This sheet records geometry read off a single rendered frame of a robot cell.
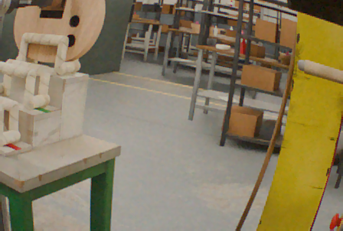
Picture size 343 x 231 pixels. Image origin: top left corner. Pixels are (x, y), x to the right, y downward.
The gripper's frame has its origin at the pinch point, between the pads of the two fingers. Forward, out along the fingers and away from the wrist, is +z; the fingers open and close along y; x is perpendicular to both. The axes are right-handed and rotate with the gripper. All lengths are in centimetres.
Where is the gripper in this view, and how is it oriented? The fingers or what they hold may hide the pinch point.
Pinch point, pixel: (37, 1)
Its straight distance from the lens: 149.5
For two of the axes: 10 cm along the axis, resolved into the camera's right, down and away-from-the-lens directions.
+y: 9.2, 2.1, -3.3
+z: 3.5, -1.0, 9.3
